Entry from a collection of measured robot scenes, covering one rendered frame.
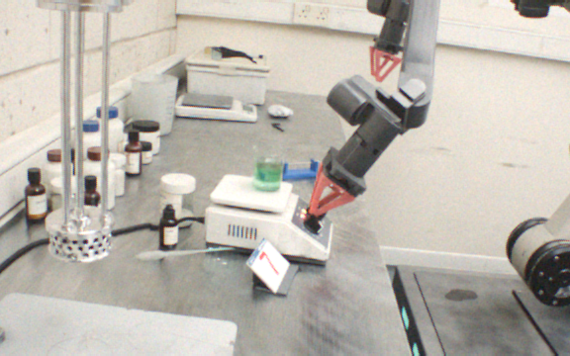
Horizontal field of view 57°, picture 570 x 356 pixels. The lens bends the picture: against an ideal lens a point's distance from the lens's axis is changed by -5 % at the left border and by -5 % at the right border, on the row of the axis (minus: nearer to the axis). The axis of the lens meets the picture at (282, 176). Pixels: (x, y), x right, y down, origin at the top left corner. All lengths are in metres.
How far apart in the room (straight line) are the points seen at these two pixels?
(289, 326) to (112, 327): 0.22
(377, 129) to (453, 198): 1.73
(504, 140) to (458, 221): 0.42
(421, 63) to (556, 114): 1.73
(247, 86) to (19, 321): 1.43
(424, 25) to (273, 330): 0.59
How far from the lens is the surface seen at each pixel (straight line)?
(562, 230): 1.50
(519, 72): 2.52
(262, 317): 0.73
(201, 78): 1.99
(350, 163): 0.88
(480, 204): 2.62
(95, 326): 0.69
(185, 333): 0.68
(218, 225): 0.87
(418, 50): 0.97
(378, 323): 0.76
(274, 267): 0.82
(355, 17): 2.28
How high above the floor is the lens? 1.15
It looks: 19 degrees down
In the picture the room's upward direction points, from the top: 6 degrees clockwise
